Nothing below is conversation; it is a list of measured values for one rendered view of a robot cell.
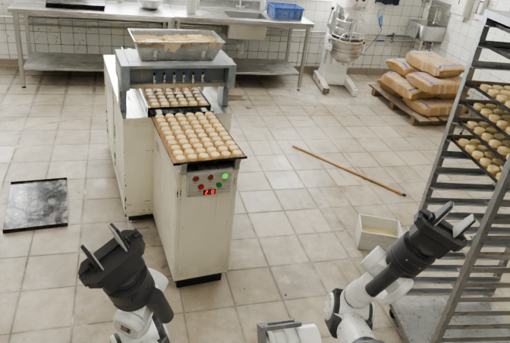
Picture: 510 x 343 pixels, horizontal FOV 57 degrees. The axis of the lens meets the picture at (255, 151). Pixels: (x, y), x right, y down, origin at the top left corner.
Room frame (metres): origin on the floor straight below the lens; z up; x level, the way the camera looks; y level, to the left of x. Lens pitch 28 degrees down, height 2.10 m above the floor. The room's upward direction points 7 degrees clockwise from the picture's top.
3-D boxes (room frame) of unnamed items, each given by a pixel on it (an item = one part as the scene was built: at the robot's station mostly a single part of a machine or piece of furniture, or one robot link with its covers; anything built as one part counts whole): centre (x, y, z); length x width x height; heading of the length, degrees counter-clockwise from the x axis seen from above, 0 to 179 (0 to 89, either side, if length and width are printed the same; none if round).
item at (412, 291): (2.08, -1.21, 0.24); 0.64 x 0.03 x 0.03; 100
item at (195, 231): (2.43, 0.37, 0.45); 0.70 x 0.34 x 0.90; 24
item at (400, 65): (5.97, -1.95, 0.47); 0.72 x 0.42 x 0.17; 109
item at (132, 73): (2.89, 0.58, 1.01); 0.72 x 0.33 x 0.34; 114
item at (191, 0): (5.57, 0.94, 0.98); 0.20 x 0.14 x 0.20; 58
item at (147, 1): (5.55, 1.44, 0.94); 0.33 x 0.33 x 0.12
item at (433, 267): (2.08, -1.21, 0.42); 0.64 x 0.03 x 0.03; 100
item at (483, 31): (2.06, -0.90, 0.97); 0.03 x 0.03 x 1.70; 10
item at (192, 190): (2.10, 0.22, 0.77); 0.24 x 0.04 x 0.14; 114
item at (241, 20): (5.60, 1.19, 0.61); 3.40 x 0.70 x 1.22; 108
